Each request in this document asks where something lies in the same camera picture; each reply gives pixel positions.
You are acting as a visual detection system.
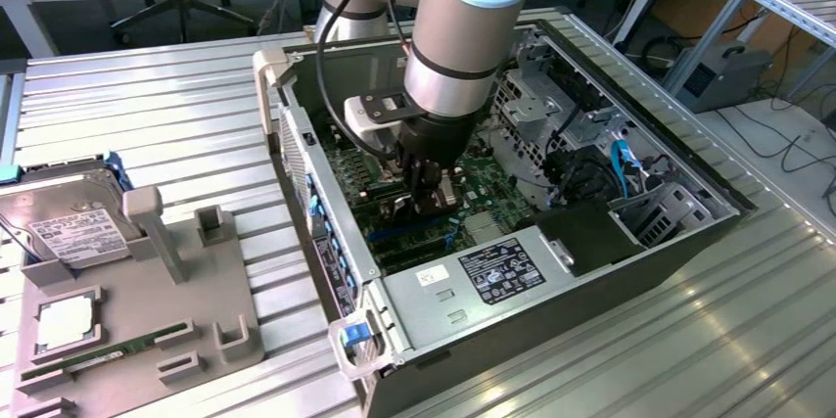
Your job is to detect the black plastic cable holder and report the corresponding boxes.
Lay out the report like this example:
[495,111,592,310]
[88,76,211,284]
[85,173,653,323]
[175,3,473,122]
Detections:
[544,151,620,207]

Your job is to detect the black slot with blue latch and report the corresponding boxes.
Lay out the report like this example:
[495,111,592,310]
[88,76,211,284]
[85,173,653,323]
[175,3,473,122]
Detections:
[376,234,457,262]

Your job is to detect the silver disk bay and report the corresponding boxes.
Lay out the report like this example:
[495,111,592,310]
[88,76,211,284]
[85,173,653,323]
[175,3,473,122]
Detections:
[607,181,740,249]

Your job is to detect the graphics card with metal bracket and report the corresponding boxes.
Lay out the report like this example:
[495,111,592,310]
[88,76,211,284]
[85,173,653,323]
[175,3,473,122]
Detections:
[389,172,473,223]

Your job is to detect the grey parts rack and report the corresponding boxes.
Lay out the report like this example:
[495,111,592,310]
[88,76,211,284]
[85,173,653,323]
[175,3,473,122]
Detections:
[0,186,269,418]

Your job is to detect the black plastic air shroud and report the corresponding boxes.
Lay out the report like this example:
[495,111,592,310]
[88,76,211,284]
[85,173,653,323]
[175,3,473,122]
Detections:
[513,201,645,278]

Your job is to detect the silver perforated drive cage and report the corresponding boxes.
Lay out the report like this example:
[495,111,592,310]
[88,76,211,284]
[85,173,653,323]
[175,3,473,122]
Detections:
[487,68,621,164]

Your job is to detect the green motherboard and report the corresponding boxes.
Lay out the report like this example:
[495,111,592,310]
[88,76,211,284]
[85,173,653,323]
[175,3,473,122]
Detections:
[319,109,528,277]

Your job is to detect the green RAM stick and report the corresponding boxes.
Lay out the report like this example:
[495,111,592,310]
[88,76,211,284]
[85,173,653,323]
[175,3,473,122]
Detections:
[21,322,189,385]

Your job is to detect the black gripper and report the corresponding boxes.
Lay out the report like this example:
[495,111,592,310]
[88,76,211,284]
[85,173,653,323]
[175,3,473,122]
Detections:
[395,112,477,167]

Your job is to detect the blue flat wire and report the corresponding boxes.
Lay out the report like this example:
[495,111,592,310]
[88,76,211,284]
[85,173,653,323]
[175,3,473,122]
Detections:
[609,138,640,204]

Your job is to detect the open black PC case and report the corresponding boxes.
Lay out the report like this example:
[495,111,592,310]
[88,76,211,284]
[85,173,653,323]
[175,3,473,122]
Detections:
[252,18,759,418]

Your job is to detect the silver finned chipset heatsink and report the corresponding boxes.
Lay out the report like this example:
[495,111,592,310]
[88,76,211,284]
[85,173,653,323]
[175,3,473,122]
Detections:
[467,215,509,246]

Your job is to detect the grey box with black handle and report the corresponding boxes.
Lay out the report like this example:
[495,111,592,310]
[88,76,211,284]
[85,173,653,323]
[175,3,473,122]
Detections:
[671,43,777,115]

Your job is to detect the silver hard disk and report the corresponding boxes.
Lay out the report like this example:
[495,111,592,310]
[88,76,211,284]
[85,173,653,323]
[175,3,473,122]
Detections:
[0,167,132,272]

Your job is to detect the blue disk caddy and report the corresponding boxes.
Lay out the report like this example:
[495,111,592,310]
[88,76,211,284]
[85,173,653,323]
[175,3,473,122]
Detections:
[96,151,137,194]

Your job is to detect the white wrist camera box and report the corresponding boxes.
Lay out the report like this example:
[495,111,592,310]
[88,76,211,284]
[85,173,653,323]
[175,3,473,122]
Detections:
[343,93,423,145]

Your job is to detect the silver CPU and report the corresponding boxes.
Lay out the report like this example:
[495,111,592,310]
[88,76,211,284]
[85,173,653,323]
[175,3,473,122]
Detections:
[32,296,100,356]

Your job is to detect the black expansion slot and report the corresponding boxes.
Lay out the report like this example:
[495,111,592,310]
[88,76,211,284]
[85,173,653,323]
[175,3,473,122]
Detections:
[381,246,452,273]

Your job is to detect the black wire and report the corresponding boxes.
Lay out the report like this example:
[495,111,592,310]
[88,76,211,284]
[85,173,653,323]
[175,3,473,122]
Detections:
[552,72,587,145]

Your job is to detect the thin red black wires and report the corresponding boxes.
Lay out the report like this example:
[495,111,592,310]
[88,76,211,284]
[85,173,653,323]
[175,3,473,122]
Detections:
[625,153,677,182]

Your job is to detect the aluminium frame rack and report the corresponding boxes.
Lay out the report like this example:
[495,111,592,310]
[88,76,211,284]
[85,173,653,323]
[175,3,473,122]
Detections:
[663,0,836,96]

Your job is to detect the silver power supply unit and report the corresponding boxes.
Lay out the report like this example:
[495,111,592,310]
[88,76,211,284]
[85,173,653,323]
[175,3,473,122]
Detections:
[380,228,577,351]

